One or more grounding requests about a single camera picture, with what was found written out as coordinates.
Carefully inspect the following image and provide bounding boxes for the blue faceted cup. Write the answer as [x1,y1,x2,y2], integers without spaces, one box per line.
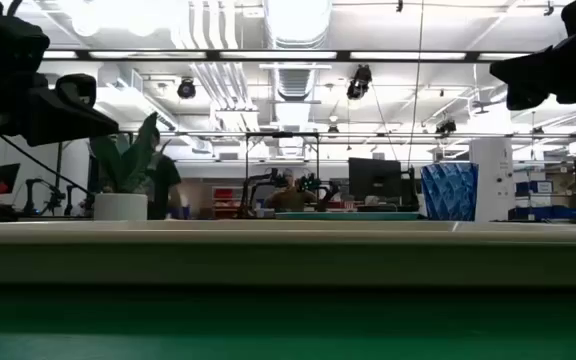
[420,162,480,222]

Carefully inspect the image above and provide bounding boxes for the teal plastic plate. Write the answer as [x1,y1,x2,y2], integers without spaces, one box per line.
[275,211,419,222]

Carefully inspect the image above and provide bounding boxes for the green leafy plant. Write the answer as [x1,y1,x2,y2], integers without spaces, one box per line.
[89,112,172,195]

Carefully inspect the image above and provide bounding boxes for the small black monitor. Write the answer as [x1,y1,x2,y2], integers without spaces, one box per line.
[0,162,21,194]

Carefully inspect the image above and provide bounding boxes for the white plant pot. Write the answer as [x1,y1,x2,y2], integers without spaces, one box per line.
[93,192,149,222]

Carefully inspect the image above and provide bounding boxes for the white column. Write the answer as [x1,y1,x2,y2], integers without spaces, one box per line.
[469,137,515,222]

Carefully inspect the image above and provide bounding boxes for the person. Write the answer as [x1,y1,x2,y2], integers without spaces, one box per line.
[265,169,318,212]
[145,127,185,221]

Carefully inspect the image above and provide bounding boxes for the blue storage bins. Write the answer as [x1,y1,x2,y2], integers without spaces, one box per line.
[514,179,576,221]

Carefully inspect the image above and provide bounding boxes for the red storage bin shelf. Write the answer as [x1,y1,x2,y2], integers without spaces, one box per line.
[211,185,242,219]

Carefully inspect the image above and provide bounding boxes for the black background robot arms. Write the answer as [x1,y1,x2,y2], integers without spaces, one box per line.
[240,168,342,219]

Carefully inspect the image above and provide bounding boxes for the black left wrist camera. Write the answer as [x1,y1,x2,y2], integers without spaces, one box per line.
[55,73,98,109]

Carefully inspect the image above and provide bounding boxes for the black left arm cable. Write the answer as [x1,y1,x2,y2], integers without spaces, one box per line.
[0,134,94,199]

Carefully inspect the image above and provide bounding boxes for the black background rig frame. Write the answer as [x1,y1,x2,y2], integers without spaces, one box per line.
[244,131,321,217]

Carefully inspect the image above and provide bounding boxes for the black aluminium table frame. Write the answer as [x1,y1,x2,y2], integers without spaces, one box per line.
[42,49,534,63]

